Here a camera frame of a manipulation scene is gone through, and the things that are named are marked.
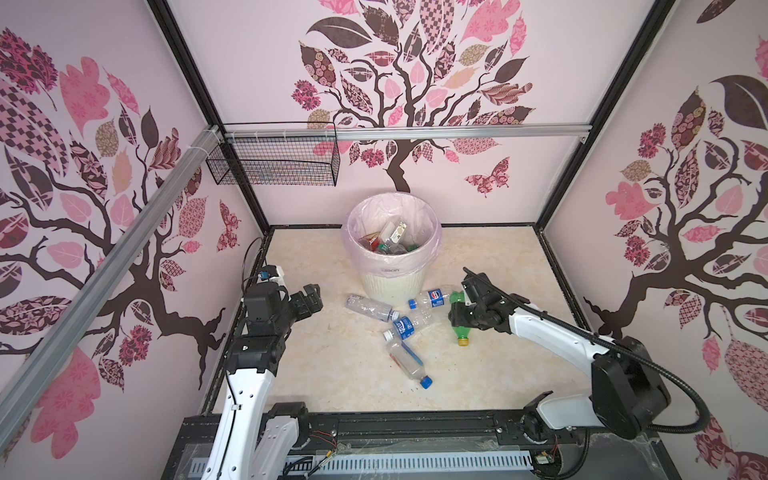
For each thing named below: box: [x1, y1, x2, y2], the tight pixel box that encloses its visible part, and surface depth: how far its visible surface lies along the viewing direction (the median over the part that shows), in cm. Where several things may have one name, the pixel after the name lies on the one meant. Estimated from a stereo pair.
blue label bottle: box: [383, 308, 442, 341], surface depth 89 cm
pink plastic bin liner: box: [341, 192, 443, 277], surface depth 89 cm
